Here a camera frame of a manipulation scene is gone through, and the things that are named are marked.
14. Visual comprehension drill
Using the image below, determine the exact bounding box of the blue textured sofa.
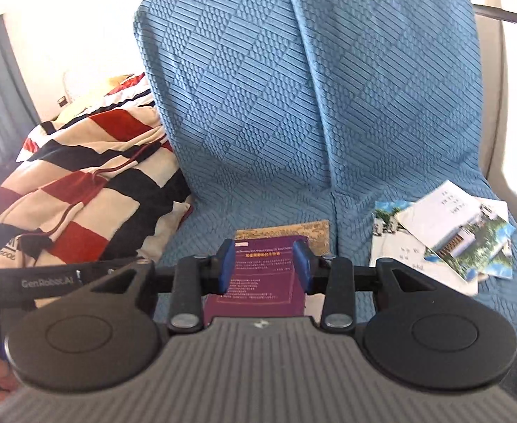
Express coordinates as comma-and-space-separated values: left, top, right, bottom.
133, 0, 517, 332

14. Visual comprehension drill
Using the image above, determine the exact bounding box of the red black striped blanket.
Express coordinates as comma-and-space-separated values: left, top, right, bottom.
0, 72, 194, 270

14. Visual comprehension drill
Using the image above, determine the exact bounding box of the grey metal frame bar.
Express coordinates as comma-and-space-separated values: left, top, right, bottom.
472, 3, 517, 32

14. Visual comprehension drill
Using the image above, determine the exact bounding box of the brown painting cover book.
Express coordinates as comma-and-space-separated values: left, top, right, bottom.
234, 219, 331, 259

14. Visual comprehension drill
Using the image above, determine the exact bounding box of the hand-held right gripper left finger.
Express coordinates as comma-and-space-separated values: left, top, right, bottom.
84, 239, 237, 330

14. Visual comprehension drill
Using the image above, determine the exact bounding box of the purple cover book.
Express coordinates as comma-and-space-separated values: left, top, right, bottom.
201, 235, 310, 328

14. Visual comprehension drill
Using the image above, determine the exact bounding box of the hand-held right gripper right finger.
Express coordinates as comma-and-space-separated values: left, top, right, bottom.
293, 240, 442, 332

